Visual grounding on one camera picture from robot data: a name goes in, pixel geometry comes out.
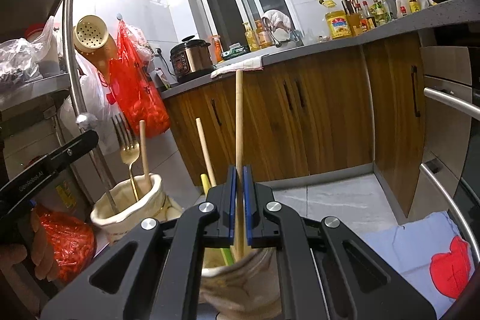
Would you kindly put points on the silver fork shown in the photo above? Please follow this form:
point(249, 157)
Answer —
point(120, 132)

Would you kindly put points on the person's left hand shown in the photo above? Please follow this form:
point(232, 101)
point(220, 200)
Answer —
point(45, 256)

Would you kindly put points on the clear plastic bag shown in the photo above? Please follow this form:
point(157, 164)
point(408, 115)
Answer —
point(18, 57)

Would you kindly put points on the row of sauce bottles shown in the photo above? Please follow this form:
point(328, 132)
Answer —
point(386, 10)

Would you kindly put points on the kitchen faucet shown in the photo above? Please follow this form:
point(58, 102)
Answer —
point(273, 35)

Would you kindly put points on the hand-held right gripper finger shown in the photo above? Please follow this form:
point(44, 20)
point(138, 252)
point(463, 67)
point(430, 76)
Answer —
point(247, 207)

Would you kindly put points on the yellow dish soap bottle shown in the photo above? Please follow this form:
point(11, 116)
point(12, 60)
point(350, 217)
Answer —
point(249, 39)
point(264, 35)

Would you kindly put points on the stainless steel built-in appliance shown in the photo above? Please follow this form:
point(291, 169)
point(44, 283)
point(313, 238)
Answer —
point(450, 117)

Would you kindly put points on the metal shelf rack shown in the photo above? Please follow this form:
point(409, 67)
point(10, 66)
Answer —
point(71, 42)

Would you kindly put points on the hanging red plastic bag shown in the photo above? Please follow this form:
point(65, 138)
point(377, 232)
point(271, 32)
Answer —
point(140, 87)

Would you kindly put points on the white plastic bag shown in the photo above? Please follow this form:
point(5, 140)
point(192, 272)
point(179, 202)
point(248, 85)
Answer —
point(93, 102)

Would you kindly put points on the crumpled red plastic bag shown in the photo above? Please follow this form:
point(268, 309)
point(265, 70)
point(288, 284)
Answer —
point(67, 248)

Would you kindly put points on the orange spray bottle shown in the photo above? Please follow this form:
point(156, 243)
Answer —
point(216, 49)

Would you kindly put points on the electric pressure cooker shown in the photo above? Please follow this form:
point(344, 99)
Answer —
point(189, 59)

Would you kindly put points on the grey kitchen countertop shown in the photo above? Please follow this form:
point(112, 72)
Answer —
point(375, 37)

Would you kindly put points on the cream floral ceramic utensil holder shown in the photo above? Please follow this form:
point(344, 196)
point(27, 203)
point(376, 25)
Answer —
point(120, 226)

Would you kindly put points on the wooden chopstick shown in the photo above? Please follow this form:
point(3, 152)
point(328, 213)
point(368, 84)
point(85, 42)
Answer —
point(143, 155)
point(239, 125)
point(205, 151)

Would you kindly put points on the white rag on faucet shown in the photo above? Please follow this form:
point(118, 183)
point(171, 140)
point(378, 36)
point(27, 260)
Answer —
point(279, 18)

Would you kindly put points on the white dish cloth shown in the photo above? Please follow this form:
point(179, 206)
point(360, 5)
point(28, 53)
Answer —
point(236, 67)

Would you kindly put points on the wooden kitchen cabinet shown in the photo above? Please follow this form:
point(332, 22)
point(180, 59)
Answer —
point(318, 110)

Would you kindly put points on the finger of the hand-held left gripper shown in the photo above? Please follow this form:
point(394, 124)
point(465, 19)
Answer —
point(71, 151)
point(232, 207)

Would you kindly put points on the blue cartoon printed cloth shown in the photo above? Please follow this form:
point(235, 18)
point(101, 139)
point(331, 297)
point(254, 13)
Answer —
point(397, 248)

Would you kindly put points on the cream perforated ladle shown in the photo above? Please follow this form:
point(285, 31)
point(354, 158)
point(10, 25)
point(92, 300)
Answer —
point(92, 39)

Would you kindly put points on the green box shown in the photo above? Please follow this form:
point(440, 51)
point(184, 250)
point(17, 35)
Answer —
point(234, 52)

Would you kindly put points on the large yellow oil jug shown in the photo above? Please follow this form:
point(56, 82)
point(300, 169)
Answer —
point(339, 25)

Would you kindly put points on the yellow knife block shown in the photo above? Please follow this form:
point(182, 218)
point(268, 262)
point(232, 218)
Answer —
point(354, 24)

